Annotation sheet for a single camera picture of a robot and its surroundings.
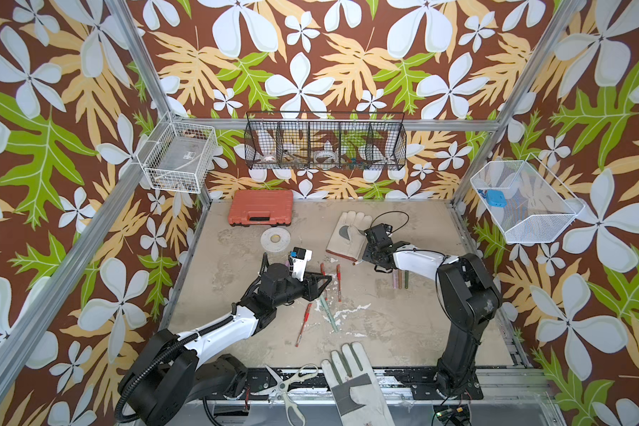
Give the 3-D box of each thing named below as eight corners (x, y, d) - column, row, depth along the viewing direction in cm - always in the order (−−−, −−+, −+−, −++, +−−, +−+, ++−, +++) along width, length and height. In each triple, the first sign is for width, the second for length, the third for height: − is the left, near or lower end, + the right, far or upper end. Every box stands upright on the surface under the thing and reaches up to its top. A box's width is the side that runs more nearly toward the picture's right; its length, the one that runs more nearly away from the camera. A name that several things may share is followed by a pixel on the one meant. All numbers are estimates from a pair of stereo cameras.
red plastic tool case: (228, 228, 113) (225, 220, 109) (237, 197, 125) (234, 189, 121) (290, 229, 113) (289, 220, 109) (293, 198, 125) (292, 189, 121)
